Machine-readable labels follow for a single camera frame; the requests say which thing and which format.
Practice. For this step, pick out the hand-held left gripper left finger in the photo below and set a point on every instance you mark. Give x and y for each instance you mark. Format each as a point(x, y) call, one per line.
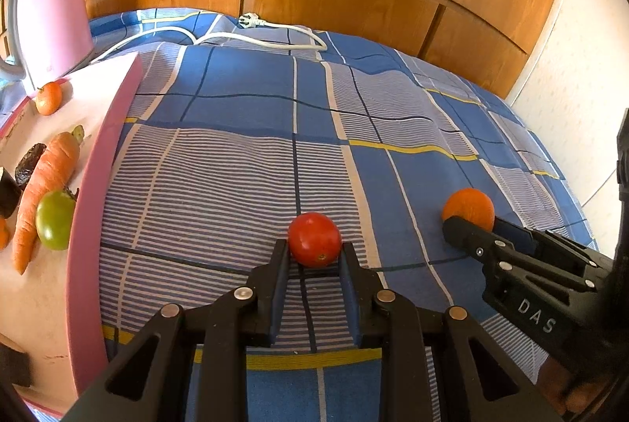
point(276, 299)

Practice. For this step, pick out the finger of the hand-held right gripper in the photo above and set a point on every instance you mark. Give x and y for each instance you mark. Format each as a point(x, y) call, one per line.
point(516, 233)
point(467, 235)

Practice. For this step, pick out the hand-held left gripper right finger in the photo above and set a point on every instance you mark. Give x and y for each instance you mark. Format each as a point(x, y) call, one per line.
point(351, 304)

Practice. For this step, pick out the orange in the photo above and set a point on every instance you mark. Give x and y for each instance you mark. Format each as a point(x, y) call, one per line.
point(3, 233)
point(469, 206)

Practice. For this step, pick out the red tomato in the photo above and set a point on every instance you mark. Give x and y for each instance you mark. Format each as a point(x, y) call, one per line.
point(314, 238)

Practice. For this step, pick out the pink box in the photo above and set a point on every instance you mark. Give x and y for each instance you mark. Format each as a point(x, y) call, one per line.
point(83, 206)

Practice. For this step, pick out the orange carrot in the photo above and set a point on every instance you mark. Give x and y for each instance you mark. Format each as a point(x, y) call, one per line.
point(44, 176)

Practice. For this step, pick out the dark brown avocado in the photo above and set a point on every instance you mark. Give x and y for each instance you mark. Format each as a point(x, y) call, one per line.
point(27, 166)

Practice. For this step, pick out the dark eggplant piece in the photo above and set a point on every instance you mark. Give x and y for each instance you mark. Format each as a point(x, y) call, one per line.
point(9, 196)

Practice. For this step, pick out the small tangerine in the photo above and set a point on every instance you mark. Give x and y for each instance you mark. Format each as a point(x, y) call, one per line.
point(48, 99)

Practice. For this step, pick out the person's right hand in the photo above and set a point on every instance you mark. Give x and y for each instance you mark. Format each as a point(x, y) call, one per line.
point(560, 395)

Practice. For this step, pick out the blue checked bedsheet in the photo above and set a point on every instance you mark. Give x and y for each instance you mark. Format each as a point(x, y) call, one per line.
point(221, 157)

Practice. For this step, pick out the green tomato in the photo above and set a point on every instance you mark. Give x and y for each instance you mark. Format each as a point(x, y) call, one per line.
point(54, 220)

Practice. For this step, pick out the pink box lid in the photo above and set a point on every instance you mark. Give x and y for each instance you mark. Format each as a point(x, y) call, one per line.
point(54, 9)

